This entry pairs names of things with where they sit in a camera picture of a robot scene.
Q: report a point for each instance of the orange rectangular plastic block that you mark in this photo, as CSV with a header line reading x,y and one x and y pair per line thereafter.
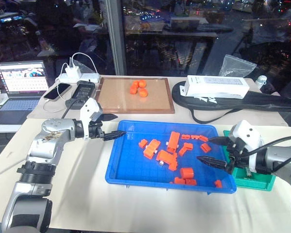
x,y
151,148

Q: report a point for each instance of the orange stepped block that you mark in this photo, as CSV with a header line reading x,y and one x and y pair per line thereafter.
x,y
185,148

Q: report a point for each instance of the blue plastic tray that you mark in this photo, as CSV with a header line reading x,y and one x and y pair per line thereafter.
x,y
131,167

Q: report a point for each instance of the open laptop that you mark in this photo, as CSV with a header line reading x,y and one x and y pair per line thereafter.
x,y
19,97

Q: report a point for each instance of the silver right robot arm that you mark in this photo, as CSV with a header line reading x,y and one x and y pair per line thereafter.
x,y
283,160

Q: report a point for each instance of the white charger plug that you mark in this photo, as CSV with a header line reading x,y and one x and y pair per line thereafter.
x,y
71,71

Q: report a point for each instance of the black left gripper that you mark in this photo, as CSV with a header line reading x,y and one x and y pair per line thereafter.
x,y
95,131

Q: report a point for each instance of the small white bottle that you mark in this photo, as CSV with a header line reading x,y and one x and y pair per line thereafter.
x,y
260,81

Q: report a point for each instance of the smartphone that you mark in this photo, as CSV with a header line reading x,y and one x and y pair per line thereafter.
x,y
57,91

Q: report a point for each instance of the black bag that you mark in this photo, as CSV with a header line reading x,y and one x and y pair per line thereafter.
x,y
257,103

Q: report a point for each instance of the tall orange block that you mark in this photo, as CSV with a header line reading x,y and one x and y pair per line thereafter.
x,y
173,142

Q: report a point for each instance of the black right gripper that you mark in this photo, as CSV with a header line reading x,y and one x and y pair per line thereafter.
x,y
237,157

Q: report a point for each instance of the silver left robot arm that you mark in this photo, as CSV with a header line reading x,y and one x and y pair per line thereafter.
x,y
51,143

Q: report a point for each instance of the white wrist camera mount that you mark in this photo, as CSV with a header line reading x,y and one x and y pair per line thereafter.
x,y
247,133
88,106

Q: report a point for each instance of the grey window frame post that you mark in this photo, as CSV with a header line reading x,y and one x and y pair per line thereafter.
x,y
116,36

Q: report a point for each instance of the small flat orange block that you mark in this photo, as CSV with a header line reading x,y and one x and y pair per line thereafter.
x,y
203,138
195,137
185,136

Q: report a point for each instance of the clear plastic zip bag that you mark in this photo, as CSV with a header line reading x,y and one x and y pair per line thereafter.
x,y
237,66

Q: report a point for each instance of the green plastic tray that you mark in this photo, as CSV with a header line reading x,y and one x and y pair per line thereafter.
x,y
254,182

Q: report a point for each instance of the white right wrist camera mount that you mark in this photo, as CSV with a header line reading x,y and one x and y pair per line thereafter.
x,y
247,133

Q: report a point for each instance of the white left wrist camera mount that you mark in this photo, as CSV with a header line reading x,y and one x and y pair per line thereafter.
x,y
88,106

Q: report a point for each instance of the black power adapter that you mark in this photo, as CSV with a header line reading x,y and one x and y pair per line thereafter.
x,y
81,93

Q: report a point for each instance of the wooden framed cork board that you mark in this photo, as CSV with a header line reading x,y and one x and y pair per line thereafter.
x,y
126,104

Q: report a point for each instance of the white power strip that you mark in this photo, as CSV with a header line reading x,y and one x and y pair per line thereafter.
x,y
87,78

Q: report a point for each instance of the long white box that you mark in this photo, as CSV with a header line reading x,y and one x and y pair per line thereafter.
x,y
215,87

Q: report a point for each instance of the orange L-shaped plastic part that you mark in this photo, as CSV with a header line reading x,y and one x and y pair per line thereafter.
x,y
167,159

